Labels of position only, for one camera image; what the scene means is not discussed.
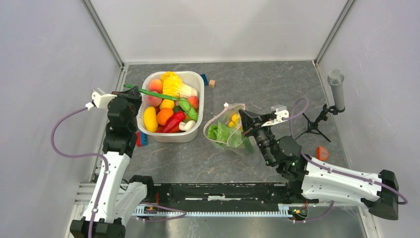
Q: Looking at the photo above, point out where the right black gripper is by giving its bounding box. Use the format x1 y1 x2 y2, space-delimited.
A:
239 109 275 166

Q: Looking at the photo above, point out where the yellow banana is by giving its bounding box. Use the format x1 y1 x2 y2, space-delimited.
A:
228 113 241 128

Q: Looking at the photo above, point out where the clear zip top bag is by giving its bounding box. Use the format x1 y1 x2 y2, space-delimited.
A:
203 103 262 165

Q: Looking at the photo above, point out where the yellow lemon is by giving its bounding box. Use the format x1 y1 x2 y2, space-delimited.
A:
143 106 159 132

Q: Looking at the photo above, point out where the green napa cabbage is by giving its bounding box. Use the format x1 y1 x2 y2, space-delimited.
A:
204 122 255 153

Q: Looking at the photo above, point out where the yellow crinkled lettuce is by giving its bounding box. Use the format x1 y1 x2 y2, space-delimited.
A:
160 71 198 98

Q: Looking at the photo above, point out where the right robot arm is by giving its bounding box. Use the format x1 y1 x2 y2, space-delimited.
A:
239 109 399 221

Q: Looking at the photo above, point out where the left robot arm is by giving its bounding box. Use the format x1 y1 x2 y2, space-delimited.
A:
69 86 156 238

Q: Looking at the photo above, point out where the lower reddish peach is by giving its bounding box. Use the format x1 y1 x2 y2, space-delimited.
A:
146 95 162 107

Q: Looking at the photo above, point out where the long green chili pepper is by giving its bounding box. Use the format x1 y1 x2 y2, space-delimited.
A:
123 84 179 101

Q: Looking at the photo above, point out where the upper peach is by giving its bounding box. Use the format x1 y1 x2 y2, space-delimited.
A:
148 79 163 94

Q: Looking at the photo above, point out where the small yellow fruit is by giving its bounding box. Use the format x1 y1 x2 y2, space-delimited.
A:
159 99 175 110

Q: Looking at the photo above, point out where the orange bell pepper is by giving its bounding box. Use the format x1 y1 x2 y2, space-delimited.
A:
157 108 174 126

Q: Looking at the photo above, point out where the blue red toy block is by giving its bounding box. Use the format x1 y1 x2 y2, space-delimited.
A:
136 131 148 147

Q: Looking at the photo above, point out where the red pepper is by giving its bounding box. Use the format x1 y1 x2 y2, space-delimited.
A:
156 111 186 133

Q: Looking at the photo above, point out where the small wooden cube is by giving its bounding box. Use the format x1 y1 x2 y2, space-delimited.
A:
209 80 216 88

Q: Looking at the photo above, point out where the light green bitter gourd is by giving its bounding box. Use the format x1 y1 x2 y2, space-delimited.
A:
178 98 199 122

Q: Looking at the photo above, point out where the black microphone tripod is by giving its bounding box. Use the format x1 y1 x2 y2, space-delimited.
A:
297 104 343 142

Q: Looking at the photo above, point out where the white plastic basket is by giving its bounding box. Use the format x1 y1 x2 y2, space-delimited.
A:
136 71 205 143

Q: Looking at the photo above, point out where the orange round object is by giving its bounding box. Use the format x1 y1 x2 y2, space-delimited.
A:
316 146 329 161

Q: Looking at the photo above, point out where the grey microphone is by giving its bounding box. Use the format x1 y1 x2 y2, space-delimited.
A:
327 69 345 113

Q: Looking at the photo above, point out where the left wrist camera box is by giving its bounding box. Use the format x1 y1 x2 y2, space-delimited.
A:
92 88 117 109

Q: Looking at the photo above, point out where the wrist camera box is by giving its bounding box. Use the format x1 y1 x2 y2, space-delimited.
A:
92 88 117 109
262 104 289 127

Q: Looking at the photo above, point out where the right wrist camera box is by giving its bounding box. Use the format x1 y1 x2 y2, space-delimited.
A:
262 104 289 127

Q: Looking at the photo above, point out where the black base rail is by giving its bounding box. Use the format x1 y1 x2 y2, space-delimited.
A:
143 182 319 212

